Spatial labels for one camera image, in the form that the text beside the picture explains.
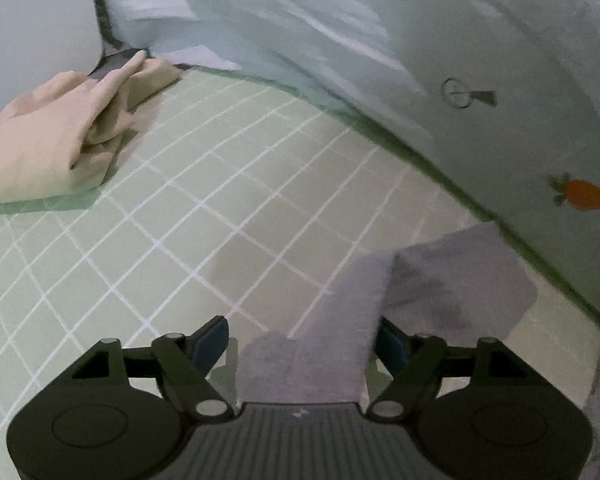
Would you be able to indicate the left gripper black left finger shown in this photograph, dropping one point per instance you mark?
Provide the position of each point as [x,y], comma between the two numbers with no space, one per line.
[185,362]

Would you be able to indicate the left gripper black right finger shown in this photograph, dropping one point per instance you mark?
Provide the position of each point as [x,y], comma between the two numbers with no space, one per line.
[414,363]

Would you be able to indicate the green checked bed sheet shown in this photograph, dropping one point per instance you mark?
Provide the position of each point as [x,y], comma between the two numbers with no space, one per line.
[231,196]

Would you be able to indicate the beige pink folded cloth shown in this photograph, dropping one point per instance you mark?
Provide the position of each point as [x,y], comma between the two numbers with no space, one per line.
[62,137]

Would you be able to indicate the light green carrot-print quilt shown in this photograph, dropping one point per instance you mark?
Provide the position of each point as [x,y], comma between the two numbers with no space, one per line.
[502,96]

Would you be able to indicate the grey zip hoodie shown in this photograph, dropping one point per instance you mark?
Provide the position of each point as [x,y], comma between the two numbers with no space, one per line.
[494,416]

